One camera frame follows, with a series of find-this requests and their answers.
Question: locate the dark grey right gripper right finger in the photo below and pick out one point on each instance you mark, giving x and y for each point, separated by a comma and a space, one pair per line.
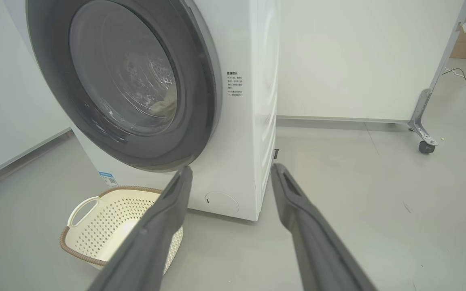
322, 254

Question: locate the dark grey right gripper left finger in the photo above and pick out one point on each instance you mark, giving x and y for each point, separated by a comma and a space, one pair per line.
148, 246

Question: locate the round dark washing machine door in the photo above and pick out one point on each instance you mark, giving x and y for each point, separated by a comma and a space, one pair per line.
192, 121

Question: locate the white front-load washing machine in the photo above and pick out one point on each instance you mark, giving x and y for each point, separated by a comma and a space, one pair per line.
241, 161

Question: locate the cream perforated laundry basket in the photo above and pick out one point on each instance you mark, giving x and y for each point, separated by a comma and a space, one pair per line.
103, 218

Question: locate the blue energy label sticker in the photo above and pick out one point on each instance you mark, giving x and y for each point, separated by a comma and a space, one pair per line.
108, 179

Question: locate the small black text sticker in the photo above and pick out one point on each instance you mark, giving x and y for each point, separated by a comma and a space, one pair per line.
234, 83

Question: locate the white partition panel on casters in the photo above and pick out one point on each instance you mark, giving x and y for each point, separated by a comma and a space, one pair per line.
358, 60

